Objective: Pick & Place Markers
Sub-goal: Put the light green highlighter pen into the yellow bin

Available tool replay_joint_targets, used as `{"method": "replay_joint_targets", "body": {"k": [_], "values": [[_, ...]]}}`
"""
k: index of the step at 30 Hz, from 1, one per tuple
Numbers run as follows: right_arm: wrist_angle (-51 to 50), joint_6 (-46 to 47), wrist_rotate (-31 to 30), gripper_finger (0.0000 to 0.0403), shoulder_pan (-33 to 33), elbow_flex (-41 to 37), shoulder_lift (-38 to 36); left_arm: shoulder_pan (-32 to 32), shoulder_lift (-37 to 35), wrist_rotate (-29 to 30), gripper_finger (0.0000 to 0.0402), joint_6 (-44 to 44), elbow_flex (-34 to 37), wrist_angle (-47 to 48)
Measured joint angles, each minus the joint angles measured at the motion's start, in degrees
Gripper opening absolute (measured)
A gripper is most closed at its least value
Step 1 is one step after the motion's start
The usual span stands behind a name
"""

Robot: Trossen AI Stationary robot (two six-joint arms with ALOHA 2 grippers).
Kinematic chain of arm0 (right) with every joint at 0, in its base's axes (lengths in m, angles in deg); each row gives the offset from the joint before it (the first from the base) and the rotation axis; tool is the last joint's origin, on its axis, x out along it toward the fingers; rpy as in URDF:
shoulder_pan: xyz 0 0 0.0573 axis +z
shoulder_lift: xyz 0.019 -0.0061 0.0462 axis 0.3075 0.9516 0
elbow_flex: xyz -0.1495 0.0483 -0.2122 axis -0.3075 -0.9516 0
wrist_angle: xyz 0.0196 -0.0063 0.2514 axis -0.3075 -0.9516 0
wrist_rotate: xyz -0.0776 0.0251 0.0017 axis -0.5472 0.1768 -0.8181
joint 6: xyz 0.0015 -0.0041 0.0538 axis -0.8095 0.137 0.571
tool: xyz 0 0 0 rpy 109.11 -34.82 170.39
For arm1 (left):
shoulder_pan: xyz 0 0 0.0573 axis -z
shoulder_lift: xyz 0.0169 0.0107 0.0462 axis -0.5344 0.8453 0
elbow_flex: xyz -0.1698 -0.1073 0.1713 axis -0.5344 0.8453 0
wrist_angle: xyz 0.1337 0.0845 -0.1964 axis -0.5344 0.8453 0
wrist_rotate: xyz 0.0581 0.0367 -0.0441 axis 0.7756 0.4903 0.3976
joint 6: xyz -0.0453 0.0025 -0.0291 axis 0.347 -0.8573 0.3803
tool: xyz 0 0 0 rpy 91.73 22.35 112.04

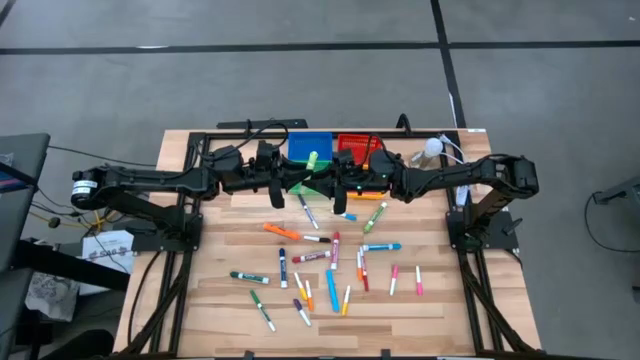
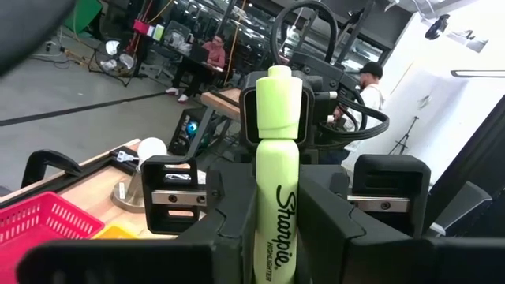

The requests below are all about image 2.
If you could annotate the person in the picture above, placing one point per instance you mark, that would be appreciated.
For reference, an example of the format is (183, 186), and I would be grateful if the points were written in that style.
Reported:
(215, 55)
(372, 96)

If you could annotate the green panel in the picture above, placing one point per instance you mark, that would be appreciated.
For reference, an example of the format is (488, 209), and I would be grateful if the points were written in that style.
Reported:
(87, 13)

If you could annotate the yellow plastic basket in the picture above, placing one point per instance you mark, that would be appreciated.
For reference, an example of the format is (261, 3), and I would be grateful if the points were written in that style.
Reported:
(114, 233)

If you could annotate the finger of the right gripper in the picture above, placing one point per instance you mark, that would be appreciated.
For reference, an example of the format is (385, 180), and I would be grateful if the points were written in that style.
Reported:
(158, 181)
(394, 173)

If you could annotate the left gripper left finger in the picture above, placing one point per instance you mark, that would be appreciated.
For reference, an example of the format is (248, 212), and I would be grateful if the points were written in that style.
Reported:
(229, 205)

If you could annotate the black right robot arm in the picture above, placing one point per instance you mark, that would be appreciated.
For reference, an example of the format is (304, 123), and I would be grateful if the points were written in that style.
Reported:
(327, 75)

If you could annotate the black floor fan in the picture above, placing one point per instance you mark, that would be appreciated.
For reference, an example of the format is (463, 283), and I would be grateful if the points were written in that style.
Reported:
(114, 59)

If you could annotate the red plastic basket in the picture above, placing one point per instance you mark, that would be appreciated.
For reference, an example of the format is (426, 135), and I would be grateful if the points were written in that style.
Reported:
(39, 225)

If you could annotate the black rig post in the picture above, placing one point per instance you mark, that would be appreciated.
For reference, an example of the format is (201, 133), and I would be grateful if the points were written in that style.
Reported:
(27, 27)
(473, 177)

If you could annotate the yellow-green Sharpie highlighter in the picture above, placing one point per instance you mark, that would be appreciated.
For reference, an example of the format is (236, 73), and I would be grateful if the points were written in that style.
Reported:
(276, 177)

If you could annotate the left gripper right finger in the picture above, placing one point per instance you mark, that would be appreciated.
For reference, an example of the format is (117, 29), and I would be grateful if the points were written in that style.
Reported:
(323, 221)

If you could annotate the black computer tower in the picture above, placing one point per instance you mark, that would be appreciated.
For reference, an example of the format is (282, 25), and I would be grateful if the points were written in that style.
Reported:
(185, 130)

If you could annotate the brass lamp with white bulb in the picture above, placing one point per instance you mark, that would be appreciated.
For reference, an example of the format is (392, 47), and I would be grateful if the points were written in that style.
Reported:
(152, 148)

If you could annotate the black tripod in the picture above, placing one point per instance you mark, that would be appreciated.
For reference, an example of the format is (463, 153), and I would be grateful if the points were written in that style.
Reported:
(404, 138)

